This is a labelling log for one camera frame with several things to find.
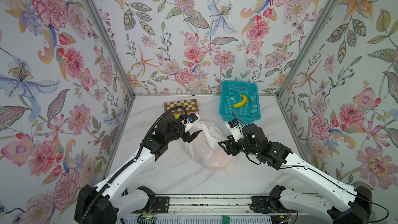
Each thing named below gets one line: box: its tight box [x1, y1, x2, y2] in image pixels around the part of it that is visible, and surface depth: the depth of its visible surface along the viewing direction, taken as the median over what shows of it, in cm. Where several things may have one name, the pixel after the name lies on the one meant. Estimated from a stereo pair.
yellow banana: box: [233, 93, 248, 108], surface depth 116 cm
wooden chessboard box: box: [164, 98, 200, 115], surface depth 115 cm
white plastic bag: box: [185, 120, 237, 171], surface depth 84 cm
